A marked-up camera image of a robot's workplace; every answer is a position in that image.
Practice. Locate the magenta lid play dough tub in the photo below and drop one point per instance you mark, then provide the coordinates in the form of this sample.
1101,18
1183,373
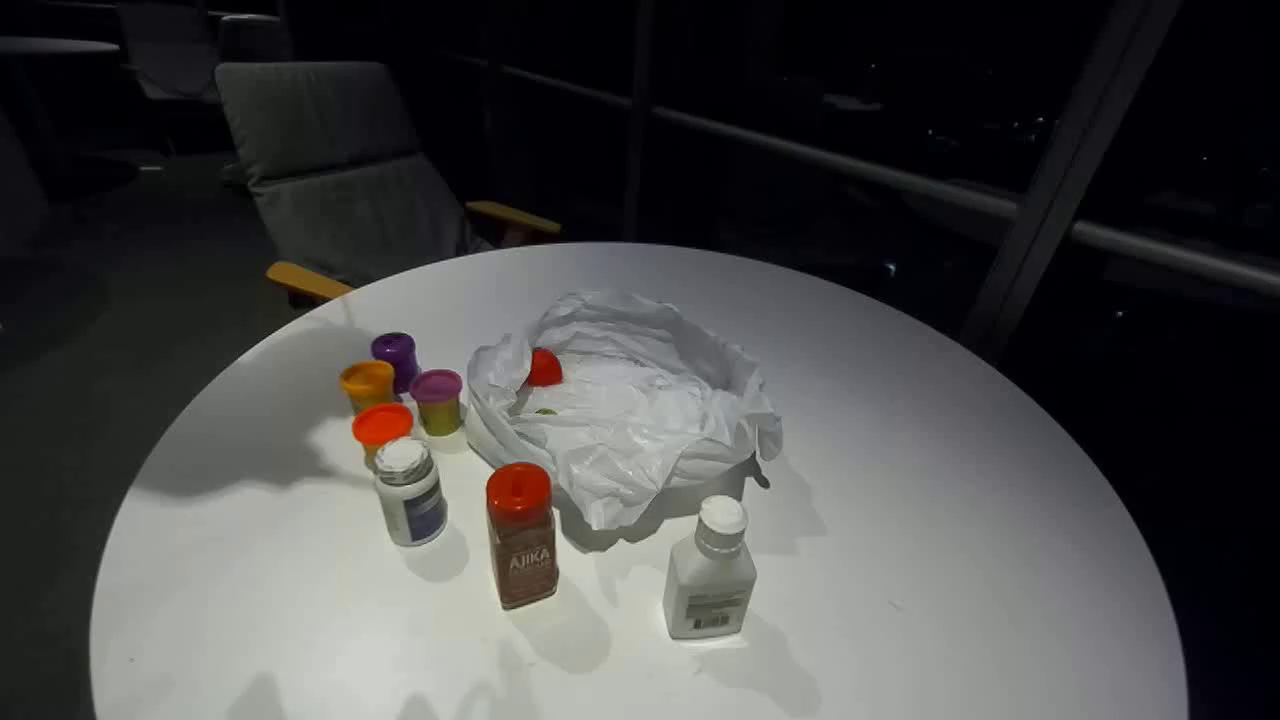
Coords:
438,396

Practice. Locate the spice jar with red lid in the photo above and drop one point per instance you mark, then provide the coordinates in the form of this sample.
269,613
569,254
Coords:
522,542

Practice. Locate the white bottle white cap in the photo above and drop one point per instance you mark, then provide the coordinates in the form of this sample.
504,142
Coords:
711,579

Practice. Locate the purple play dough tub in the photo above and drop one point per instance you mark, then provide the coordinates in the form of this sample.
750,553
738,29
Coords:
393,354

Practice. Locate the white pill bottle blue label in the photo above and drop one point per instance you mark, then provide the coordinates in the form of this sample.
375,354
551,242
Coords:
408,498

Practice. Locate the yellow lid play dough tub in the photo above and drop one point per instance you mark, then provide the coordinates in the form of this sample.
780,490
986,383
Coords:
365,385

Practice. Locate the white crumpled plastic bag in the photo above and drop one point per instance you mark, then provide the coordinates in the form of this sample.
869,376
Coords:
624,412

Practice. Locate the small tub with red lid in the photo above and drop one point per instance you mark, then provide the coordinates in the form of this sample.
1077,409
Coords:
544,367

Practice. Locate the grey chair with wooden armrests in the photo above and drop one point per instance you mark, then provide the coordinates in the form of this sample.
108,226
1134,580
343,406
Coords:
343,175

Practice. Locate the dark background chair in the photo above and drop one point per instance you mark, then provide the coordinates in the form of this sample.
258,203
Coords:
171,49

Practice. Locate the round background table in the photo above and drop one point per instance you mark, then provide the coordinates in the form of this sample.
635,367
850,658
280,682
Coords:
62,45

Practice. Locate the horizontal metal window rail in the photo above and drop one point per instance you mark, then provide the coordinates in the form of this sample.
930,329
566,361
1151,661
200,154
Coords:
960,197

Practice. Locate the grey window frame pillar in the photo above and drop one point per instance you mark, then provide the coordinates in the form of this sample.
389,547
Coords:
1053,184

